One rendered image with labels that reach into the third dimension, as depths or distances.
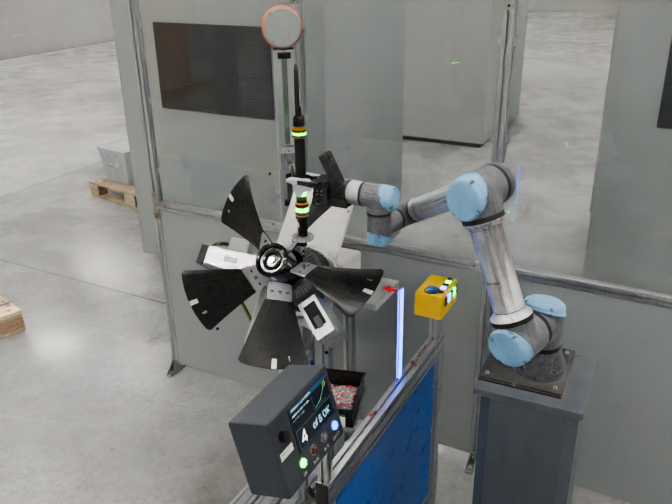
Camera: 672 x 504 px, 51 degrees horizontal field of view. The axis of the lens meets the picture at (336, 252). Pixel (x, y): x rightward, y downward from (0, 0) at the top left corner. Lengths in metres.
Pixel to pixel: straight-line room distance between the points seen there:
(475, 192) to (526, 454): 0.81
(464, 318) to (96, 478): 1.78
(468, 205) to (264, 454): 0.80
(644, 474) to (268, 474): 1.93
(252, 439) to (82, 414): 2.39
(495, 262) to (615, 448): 1.44
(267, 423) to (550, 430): 0.91
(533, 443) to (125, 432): 2.16
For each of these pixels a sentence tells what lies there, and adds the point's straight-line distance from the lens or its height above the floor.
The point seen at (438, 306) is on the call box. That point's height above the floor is 1.04.
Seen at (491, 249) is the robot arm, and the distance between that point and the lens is 1.89.
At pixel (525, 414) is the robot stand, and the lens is 2.13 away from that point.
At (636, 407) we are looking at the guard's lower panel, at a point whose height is 0.51.
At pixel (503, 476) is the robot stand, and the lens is 2.28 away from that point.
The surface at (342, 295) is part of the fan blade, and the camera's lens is 2.24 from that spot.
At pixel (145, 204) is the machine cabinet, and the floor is 0.45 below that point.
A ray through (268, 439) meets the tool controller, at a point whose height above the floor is 1.22.
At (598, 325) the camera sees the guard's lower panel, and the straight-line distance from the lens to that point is 2.88.
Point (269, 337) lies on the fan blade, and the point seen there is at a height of 1.01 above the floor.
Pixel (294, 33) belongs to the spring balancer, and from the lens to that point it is 2.84.
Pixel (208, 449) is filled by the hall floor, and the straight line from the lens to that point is 3.51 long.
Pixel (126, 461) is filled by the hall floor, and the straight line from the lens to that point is 3.54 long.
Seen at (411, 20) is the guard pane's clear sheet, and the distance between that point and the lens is 2.76.
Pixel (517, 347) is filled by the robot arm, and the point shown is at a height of 1.20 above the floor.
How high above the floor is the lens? 2.19
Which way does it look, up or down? 24 degrees down
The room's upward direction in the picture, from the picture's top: 1 degrees counter-clockwise
